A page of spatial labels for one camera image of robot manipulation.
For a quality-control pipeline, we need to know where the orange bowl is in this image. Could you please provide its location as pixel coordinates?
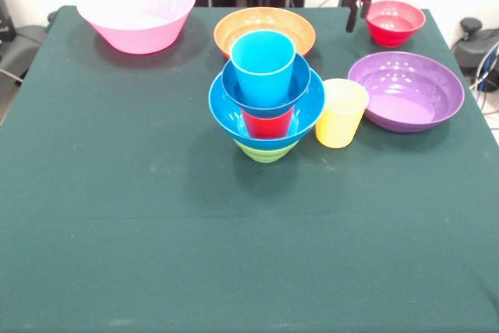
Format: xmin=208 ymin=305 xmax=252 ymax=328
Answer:
xmin=213 ymin=6 xmax=317 ymax=60

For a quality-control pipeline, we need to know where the yellow cup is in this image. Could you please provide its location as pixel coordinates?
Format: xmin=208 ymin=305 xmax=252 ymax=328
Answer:
xmin=314 ymin=78 xmax=370 ymax=149

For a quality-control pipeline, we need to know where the large light blue bowl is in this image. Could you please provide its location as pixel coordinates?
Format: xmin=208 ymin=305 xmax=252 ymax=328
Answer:
xmin=208 ymin=70 xmax=327 ymax=151

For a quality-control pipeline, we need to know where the red cup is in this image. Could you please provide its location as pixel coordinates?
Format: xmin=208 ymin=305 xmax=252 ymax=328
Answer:
xmin=241 ymin=106 xmax=296 ymax=140

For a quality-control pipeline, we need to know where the dark green tablecloth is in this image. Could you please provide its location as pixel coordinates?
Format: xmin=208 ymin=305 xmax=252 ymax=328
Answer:
xmin=0 ymin=5 xmax=499 ymax=333

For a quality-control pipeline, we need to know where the purple bowl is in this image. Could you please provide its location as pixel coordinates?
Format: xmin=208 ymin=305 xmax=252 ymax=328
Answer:
xmin=347 ymin=51 xmax=465 ymax=133

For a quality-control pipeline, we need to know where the small dark blue bowl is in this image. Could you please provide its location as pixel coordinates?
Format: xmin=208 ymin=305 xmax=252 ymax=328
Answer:
xmin=221 ymin=54 xmax=313 ymax=119

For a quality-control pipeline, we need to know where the small crimson bowl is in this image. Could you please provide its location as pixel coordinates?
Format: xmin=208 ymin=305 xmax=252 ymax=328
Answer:
xmin=365 ymin=0 xmax=426 ymax=48

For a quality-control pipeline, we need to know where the green bowl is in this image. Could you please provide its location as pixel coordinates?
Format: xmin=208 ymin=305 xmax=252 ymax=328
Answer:
xmin=232 ymin=137 xmax=300 ymax=164

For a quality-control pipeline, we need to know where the light blue cup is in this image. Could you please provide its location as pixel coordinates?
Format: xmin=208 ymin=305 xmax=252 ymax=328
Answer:
xmin=230 ymin=30 xmax=296 ymax=109

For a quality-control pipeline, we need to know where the large pink bowl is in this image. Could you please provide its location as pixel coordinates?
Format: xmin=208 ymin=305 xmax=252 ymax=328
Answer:
xmin=76 ymin=0 xmax=197 ymax=55

